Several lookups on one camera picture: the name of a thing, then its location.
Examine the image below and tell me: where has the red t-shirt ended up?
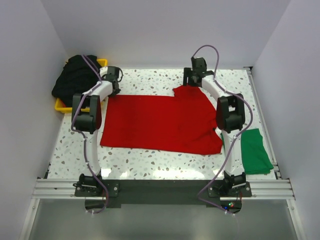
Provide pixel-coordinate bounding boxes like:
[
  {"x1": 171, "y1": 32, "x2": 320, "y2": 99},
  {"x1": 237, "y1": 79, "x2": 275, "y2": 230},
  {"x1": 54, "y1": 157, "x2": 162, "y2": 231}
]
[{"x1": 100, "y1": 86, "x2": 223, "y2": 155}]

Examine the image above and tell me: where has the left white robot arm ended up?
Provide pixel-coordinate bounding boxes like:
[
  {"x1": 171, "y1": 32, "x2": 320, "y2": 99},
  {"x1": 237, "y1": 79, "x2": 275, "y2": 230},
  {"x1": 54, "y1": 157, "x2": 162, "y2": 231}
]
[{"x1": 71, "y1": 66, "x2": 123, "y2": 198}]

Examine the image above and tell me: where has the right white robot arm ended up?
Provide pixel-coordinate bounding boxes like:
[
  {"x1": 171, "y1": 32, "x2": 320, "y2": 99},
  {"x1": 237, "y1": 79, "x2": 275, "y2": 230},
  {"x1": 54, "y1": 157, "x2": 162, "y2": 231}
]
[{"x1": 183, "y1": 56, "x2": 246, "y2": 197}]

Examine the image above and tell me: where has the black t-shirt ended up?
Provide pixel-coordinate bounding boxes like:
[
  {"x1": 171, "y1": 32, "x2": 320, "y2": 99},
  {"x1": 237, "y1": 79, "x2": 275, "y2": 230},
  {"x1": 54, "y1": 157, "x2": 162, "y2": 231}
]
[{"x1": 51, "y1": 55, "x2": 98, "y2": 107}]

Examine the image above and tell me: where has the yellow plastic tray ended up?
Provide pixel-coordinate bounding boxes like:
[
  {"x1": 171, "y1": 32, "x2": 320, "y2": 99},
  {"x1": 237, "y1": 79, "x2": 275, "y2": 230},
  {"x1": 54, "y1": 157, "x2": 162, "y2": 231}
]
[{"x1": 54, "y1": 58, "x2": 108, "y2": 114}]

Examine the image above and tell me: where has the folded green t-shirt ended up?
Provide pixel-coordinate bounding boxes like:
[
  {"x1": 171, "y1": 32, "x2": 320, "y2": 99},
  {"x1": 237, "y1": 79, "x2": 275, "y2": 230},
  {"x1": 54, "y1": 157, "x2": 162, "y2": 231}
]
[{"x1": 216, "y1": 128, "x2": 274, "y2": 177}]

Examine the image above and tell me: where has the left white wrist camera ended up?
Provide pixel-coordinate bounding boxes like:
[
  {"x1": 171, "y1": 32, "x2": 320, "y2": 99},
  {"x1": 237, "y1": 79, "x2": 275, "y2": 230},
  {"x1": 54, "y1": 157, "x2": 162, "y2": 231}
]
[{"x1": 99, "y1": 66, "x2": 108, "y2": 77}]

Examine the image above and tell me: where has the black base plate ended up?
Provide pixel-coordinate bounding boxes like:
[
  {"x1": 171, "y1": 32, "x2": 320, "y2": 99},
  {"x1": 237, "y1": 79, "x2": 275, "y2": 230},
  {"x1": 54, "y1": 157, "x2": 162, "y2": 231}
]
[{"x1": 73, "y1": 176, "x2": 253, "y2": 211}]

